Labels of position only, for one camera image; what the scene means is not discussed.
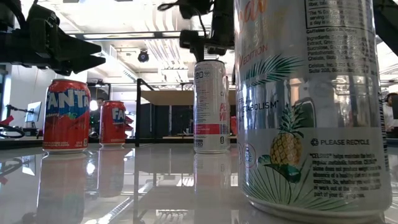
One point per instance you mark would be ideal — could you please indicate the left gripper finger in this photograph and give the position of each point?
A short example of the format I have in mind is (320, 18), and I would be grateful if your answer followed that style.
(62, 43)
(77, 65)

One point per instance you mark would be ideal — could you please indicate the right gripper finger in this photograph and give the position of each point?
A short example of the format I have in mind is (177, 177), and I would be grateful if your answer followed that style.
(217, 50)
(191, 39)

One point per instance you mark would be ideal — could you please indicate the white Celsius Peach Vibe can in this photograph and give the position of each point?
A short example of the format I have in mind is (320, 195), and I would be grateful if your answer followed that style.
(208, 109)

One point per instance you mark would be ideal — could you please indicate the white Celsius Tropical Vibe can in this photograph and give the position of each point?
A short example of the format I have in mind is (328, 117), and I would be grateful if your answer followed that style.
(311, 124)

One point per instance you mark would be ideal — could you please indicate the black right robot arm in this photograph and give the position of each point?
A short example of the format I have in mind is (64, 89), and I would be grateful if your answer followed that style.
(388, 25)

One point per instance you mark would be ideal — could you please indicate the red Fanta strawberry can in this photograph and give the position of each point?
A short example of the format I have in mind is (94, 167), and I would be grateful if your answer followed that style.
(112, 130)
(66, 124)

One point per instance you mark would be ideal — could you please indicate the computer monitor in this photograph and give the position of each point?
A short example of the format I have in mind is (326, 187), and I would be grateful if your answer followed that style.
(33, 111)

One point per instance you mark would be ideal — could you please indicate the red object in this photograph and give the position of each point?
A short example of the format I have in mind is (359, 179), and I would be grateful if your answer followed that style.
(7, 120)

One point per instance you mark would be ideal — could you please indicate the red stacked bins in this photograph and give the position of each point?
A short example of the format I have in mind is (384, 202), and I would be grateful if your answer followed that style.
(129, 123)

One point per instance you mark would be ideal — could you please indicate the person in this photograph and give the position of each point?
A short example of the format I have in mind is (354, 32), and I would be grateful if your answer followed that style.
(390, 115)

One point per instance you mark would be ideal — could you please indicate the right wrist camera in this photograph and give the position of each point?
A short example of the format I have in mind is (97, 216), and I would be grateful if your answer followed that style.
(192, 7)

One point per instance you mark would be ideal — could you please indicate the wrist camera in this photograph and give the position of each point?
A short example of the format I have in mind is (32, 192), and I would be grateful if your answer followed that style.
(43, 14)
(192, 7)

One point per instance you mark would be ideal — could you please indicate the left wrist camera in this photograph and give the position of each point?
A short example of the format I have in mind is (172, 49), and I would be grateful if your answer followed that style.
(43, 14)

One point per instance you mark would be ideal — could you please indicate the black ceiling dome camera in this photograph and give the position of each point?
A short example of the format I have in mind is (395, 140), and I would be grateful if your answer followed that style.
(143, 56)

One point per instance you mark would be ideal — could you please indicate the black overhead frame beam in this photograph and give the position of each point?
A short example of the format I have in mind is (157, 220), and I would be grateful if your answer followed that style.
(124, 35)

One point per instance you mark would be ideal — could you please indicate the wooden shelf with black frame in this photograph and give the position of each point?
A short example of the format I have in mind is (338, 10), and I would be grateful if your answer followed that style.
(168, 97)

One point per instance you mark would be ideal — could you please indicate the black metal table frame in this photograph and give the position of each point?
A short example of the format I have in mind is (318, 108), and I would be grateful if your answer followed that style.
(18, 143)

